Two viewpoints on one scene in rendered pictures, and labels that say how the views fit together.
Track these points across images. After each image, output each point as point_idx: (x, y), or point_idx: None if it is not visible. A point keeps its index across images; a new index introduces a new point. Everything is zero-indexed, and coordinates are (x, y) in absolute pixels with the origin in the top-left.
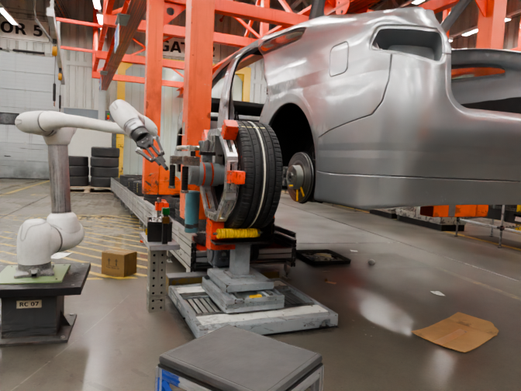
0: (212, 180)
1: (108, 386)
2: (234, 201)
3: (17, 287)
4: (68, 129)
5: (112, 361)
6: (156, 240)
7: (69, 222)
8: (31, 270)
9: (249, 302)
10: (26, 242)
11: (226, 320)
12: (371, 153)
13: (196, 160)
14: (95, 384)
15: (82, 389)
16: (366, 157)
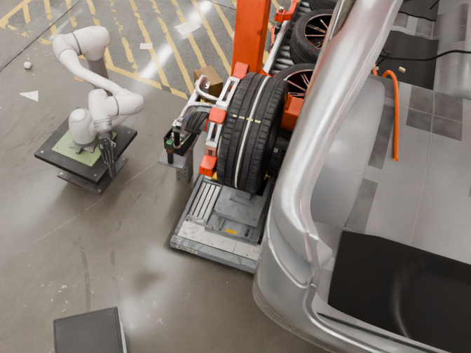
0: (214, 134)
1: (88, 262)
2: None
3: (63, 162)
4: (97, 50)
5: (108, 234)
6: None
7: None
8: (78, 146)
9: (224, 232)
10: (71, 130)
11: (200, 238)
12: (255, 272)
13: (183, 130)
14: (84, 255)
15: (75, 257)
16: (255, 269)
